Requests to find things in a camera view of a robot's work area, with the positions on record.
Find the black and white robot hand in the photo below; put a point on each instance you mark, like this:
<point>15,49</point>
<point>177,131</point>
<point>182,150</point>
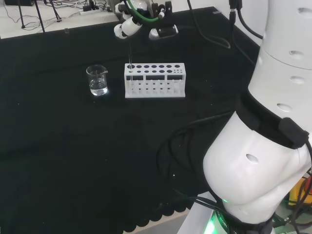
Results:
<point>130,26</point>

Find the clear glass rod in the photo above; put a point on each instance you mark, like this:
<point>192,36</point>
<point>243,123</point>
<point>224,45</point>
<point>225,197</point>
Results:
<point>130,56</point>

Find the white test tube rack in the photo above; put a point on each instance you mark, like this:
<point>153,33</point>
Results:
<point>146,75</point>

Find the white power strip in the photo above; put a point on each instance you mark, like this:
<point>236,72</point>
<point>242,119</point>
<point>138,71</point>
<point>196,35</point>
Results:
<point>89,11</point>

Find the clear glass beaker with water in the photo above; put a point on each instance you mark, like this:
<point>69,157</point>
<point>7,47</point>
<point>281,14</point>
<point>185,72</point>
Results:
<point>97,83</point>

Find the black tripod leg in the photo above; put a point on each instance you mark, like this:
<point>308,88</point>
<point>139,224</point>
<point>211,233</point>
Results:
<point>55,11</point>
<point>40,17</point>
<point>21,14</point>

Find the black box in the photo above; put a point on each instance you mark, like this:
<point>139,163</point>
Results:
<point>18,2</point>

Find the black bench cloth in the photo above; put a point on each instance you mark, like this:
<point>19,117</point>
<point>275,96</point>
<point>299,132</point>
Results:
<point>73,146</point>

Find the yellow stop button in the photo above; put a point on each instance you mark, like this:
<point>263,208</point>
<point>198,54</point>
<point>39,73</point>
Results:
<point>296,195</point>

